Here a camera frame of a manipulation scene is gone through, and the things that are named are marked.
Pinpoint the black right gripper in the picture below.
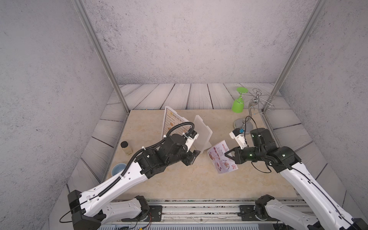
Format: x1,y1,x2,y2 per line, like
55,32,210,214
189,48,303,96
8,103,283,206
223,145,265,164

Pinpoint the small pink food menu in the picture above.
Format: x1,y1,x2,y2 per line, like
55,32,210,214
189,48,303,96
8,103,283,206
207,140,238,174

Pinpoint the Dim Sum Inn blue-bordered menu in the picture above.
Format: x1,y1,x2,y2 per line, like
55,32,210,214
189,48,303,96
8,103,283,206
162,106,191,136

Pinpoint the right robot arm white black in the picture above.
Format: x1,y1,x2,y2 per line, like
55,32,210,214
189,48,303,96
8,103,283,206
225,128,368,230

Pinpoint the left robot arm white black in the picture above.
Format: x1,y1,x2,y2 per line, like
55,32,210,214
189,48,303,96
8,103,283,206
68,134,200,230

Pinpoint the small frosted acrylic menu rack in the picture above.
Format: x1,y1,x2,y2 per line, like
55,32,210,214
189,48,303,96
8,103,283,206
191,115,213,153

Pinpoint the large frosted acrylic menu rack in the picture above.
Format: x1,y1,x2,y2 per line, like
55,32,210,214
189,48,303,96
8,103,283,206
162,106,197,153

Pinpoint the green plastic wine glass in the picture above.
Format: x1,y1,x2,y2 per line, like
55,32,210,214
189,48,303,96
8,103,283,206
232,87,248,113

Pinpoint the small black-capped glass bottle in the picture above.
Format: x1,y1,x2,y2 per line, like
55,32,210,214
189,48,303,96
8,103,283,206
120,141,133,155

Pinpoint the light blue cup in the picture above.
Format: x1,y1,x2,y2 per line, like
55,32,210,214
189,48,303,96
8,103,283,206
111,163,127,176

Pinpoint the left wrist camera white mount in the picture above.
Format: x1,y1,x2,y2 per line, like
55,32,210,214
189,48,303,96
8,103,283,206
183,130,199,152

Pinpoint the silver wire glass holder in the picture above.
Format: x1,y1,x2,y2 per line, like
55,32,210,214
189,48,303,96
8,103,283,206
233,88,275,134

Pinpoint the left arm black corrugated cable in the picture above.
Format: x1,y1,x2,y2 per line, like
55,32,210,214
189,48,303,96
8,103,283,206
97,121,196,197

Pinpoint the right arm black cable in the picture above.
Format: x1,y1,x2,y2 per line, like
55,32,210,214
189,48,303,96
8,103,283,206
242,115,272,174

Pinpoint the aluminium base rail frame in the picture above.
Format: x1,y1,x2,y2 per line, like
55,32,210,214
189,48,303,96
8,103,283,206
100,198,317,230

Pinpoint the aluminium left corner post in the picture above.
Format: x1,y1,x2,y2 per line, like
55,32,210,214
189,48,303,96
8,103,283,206
72,0,130,114

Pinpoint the aluminium corner post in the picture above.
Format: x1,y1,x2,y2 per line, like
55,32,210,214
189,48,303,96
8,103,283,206
72,0,130,114
262,0,327,114

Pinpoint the aluminium right corner post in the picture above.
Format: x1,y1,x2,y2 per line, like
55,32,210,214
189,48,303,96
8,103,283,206
262,0,327,114

